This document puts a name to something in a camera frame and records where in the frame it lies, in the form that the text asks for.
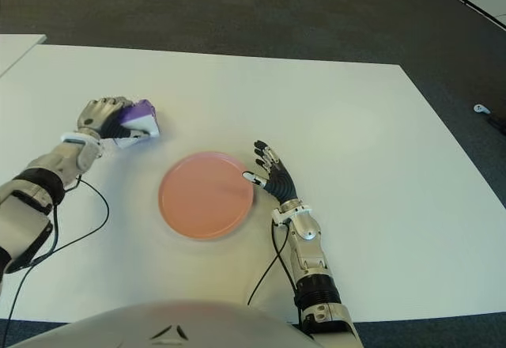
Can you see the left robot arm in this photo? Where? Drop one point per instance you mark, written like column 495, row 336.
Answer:
column 39, row 170

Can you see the pink round plate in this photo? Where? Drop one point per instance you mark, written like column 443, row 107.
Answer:
column 206, row 195

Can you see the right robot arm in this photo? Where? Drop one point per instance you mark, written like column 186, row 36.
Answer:
column 308, row 245

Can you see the purple tissue paper pack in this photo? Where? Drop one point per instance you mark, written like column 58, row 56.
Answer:
column 140, row 120

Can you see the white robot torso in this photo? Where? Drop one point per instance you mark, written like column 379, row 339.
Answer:
column 158, row 324

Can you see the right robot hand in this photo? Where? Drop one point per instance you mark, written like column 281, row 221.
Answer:
column 282, row 184

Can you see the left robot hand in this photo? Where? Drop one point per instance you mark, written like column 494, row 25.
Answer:
column 97, row 114

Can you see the white VR controller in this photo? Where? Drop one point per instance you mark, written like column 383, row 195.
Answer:
column 480, row 108

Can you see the adjacent white table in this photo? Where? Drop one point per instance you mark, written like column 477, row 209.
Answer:
column 16, row 47

